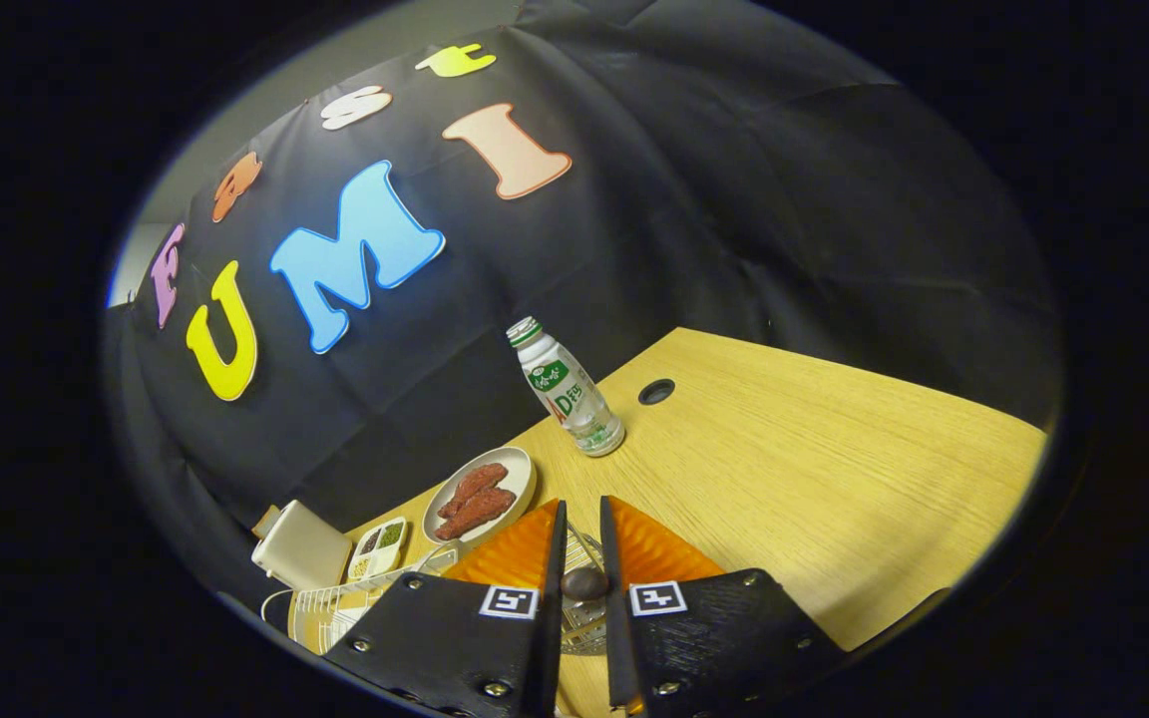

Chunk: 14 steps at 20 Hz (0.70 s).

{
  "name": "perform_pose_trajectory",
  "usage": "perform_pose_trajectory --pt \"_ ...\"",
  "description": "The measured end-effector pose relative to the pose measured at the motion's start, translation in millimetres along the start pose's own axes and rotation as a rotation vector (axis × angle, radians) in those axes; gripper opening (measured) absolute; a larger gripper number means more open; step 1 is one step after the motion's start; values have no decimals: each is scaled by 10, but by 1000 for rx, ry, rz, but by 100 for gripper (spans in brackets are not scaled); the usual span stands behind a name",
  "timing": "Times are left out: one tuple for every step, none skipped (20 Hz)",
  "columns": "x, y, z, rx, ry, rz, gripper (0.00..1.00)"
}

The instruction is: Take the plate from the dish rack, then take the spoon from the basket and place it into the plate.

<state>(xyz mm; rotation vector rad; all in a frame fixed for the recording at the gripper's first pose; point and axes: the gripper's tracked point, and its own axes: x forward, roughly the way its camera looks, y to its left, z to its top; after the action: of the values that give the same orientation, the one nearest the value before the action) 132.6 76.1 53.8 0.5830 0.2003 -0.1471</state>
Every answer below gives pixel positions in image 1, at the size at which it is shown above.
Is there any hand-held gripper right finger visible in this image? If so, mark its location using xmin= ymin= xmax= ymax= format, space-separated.
xmin=599 ymin=496 xmax=847 ymax=717

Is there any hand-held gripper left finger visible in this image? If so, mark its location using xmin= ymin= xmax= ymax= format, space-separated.
xmin=323 ymin=499 xmax=569 ymax=718

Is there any metal wire basket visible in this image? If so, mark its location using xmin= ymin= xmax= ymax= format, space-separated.
xmin=557 ymin=519 xmax=615 ymax=657

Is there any wooden handled spoon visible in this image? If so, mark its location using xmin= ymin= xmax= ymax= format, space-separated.
xmin=562 ymin=566 xmax=610 ymax=602

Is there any white wire dish rack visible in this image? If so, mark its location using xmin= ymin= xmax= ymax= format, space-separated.
xmin=260 ymin=543 xmax=461 ymax=656

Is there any beige round plate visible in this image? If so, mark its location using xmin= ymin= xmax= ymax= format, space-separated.
xmin=422 ymin=446 xmax=539 ymax=547

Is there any white divided dish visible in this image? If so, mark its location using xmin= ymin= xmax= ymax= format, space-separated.
xmin=347 ymin=517 xmax=408 ymax=584

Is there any red meat piece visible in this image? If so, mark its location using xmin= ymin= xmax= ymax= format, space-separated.
xmin=438 ymin=462 xmax=510 ymax=520
xmin=435 ymin=487 xmax=518 ymax=541

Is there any white green label drink bottle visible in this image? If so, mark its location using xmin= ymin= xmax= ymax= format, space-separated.
xmin=506 ymin=316 xmax=626 ymax=458

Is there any white toaster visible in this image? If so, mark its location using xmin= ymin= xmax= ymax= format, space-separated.
xmin=251 ymin=500 xmax=353 ymax=591

